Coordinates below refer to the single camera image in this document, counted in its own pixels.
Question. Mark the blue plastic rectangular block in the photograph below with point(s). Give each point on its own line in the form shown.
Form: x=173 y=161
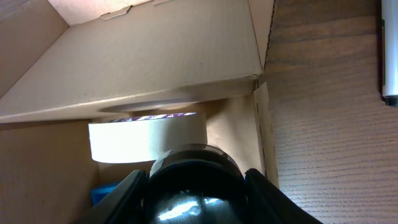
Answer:
x=98 y=193

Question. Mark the black and white marker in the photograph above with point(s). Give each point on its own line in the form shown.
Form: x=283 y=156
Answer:
x=389 y=51

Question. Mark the black teardrop shaped object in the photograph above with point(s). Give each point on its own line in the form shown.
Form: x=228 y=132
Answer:
x=196 y=183

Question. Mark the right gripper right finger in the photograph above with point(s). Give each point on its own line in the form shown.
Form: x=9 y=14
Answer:
x=268 y=205

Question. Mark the white masking tape roll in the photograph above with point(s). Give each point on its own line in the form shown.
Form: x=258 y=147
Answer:
x=146 y=138

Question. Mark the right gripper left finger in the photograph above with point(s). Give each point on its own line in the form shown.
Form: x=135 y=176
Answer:
x=120 y=204

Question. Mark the cardboard box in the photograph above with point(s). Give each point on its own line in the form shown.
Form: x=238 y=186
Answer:
x=159 y=57

